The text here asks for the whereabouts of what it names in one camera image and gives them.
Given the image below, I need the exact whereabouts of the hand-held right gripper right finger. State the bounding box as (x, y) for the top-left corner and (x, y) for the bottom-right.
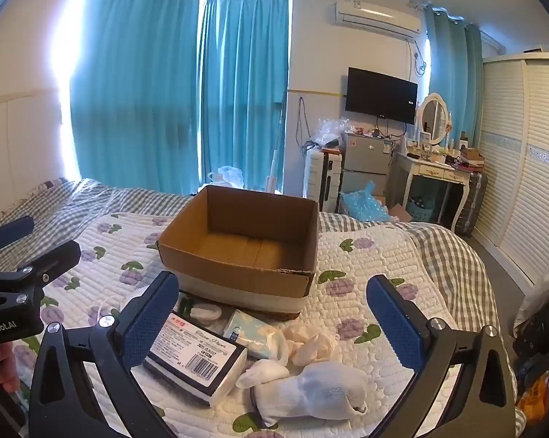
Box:
(366, 274), (518, 438)

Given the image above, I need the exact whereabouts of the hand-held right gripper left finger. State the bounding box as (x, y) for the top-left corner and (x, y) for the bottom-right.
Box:
(28, 270), (180, 438)

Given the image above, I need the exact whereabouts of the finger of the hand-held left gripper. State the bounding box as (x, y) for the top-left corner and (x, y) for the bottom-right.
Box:
(11, 239), (82, 293)
(0, 216), (35, 271)

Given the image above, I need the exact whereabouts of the large tissue pack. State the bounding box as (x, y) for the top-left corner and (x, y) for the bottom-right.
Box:
(144, 311), (248, 408)

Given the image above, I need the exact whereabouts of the cream balled sock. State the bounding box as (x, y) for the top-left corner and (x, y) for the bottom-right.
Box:
(286, 322), (341, 366)

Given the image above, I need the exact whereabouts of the light blue tissue packet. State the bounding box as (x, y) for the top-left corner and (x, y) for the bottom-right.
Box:
(222, 309), (279, 360)

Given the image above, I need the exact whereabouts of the white grey sock bundle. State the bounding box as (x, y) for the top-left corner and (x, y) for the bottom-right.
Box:
(251, 360), (370, 429)

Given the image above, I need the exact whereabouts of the brown cardboard box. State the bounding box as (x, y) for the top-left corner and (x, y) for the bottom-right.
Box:
(157, 185), (321, 322)

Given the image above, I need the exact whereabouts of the person's left hand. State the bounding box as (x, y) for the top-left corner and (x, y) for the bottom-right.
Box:
(0, 341), (20, 394)

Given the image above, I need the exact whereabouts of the floral quilted blanket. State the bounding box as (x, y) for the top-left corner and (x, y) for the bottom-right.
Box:
(0, 212), (517, 438)

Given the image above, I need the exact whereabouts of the grey checked bedsheet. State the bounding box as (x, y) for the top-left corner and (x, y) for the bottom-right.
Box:
(0, 177), (526, 438)

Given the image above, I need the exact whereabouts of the flat cardboard piece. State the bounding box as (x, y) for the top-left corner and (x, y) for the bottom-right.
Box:
(375, 196), (412, 222)

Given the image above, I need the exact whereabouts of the teal basket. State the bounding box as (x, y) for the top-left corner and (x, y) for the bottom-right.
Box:
(406, 196), (436, 223)

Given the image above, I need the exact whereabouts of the blue plastic bag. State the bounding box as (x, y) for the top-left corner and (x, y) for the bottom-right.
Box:
(340, 181), (391, 222)

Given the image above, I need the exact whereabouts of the dark suitcase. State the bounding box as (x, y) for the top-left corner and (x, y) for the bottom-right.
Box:
(451, 171), (488, 238)

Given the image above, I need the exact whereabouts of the dark bag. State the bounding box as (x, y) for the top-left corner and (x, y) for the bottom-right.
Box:
(514, 274), (549, 420)

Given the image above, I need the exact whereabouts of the orange bag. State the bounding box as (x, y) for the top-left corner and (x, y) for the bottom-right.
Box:
(518, 369), (549, 412)

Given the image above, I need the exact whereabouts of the white dressing table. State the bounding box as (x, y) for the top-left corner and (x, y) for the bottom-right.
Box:
(395, 148), (476, 233)

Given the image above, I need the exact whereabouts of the white suitcase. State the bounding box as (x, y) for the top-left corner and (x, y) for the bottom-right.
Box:
(304, 148), (345, 213)

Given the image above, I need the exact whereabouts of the white plastic bag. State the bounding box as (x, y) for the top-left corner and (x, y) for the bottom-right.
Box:
(207, 165), (245, 188)

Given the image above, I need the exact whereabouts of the silver small fridge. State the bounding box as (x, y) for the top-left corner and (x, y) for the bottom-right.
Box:
(340, 131), (394, 206)

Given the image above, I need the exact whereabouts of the small open cardboard box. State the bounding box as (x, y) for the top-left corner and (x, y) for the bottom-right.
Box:
(459, 147), (485, 167)

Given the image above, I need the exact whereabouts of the wide teal curtain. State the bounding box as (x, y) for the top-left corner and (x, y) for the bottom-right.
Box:
(69, 0), (203, 195)

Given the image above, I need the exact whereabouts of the clear plastic bag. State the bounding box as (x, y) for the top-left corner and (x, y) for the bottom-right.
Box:
(311, 118), (350, 149)

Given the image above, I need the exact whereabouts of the white slatted wardrobe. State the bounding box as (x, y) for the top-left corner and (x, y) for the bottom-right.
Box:
(470, 52), (549, 288)

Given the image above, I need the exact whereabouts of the white mop pole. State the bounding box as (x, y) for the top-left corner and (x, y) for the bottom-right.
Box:
(267, 100), (286, 192)

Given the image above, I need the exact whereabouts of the white oval mirror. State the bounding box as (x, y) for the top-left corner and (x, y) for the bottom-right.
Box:
(415, 92), (453, 144)

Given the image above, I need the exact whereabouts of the teal curtain panel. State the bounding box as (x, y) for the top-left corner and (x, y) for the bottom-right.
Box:
(197, 0), (293, 192)

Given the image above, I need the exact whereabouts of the narrow teal curtain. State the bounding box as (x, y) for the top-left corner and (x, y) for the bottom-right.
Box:
(425, 7), (485, 147)

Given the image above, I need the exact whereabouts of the white air conditioner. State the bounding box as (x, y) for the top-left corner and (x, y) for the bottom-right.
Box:
(333, 0), (423, 39)

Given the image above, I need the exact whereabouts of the hanging wall cable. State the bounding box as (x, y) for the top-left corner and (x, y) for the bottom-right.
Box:
(297, 96), (312, 152)

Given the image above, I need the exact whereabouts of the black wall television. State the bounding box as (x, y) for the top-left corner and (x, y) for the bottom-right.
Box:
(345, 67), (418, 125)

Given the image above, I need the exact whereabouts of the air conditioner cable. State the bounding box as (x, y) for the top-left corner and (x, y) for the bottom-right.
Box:
(409, 39), (428, 76)

